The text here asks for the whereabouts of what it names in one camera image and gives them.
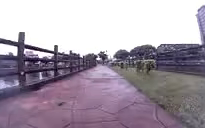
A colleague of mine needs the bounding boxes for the grass strip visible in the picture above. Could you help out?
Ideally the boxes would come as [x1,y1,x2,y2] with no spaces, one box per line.
[109,65,205,128]

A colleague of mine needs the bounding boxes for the water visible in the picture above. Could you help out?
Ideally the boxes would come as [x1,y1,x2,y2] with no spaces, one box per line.
[0,59,61,94]

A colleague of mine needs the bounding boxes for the dark wooden rail fence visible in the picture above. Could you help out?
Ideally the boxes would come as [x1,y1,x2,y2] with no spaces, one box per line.
[0,31,98,90]

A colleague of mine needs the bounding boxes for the low dark building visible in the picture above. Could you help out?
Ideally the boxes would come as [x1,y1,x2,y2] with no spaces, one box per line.
[156,43,204,58]

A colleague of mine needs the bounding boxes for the row of small bushes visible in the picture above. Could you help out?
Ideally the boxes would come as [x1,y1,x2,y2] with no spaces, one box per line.
[111,58,158,75]

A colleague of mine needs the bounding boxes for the red stone paved path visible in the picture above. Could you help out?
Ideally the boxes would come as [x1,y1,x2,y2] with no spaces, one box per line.
[0,64,188,128]

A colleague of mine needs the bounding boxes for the row of trees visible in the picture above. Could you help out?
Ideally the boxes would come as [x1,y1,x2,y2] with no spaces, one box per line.
[83,44,158,64]

